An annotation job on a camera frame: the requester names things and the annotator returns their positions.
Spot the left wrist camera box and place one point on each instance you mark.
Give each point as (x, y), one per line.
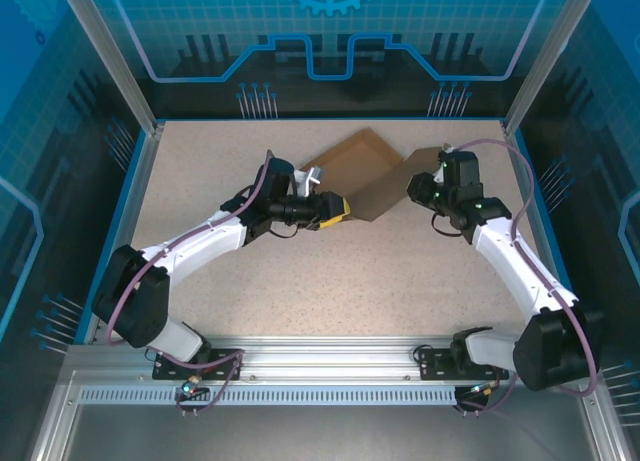
(307, 178)

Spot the grey metal tray frame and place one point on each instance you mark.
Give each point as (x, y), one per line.
(325, 431)

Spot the aluminium frame post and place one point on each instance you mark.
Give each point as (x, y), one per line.
(541, 71)
(122, 71)

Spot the aluminium side rail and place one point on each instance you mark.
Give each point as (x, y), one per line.
(128, 231)
(517, 151)

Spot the yellow power connector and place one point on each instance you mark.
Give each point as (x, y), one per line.
(192, 381)
(487, 389)

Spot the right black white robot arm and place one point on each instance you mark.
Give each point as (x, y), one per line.
(550, 351)

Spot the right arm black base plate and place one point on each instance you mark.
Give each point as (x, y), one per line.
(435, 366)

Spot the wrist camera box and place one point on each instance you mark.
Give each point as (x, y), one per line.
(307, 178)
(439, 173)

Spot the blue table edge frame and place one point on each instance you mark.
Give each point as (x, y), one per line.
(123, 206)

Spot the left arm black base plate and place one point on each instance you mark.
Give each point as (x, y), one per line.
(170, 368)

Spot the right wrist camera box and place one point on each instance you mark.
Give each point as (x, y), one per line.
(439, 173)

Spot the aluminium mounting rail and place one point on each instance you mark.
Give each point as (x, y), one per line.
(325, 356)

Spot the brown cardboard box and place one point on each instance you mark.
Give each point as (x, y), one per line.
(370, 181)

